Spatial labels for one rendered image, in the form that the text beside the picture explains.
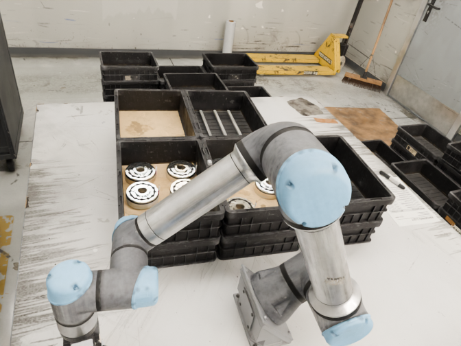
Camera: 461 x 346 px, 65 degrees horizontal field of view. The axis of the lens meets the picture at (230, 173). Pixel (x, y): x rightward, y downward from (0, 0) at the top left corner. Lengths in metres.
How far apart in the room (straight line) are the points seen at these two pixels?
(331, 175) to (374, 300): 0.79
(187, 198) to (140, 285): 0.19
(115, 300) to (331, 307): 0.45
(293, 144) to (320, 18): 4.67
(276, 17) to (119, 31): 1.89
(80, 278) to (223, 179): 0.31
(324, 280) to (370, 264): 0.64
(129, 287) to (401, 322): 0.88
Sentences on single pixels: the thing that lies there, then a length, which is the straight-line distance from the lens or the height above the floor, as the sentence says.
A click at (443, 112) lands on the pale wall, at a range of 4.35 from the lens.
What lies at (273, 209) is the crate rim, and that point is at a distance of 1.10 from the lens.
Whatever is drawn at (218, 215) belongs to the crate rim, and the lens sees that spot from 1.05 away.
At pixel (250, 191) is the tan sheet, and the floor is 0.83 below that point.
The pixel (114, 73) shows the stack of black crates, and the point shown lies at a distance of 2.78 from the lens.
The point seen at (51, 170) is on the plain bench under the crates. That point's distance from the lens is 1.60.
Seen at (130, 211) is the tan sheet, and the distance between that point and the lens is 1.19.
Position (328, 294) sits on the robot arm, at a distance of 0.83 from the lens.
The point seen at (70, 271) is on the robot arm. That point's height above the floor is 1.10.
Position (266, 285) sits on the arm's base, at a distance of 1.00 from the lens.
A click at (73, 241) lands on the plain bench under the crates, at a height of 0.70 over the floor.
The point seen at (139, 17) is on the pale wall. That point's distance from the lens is 4.44.
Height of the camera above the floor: 1.66
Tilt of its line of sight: 37 degrees down
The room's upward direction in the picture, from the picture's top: 10 degrees clockwise
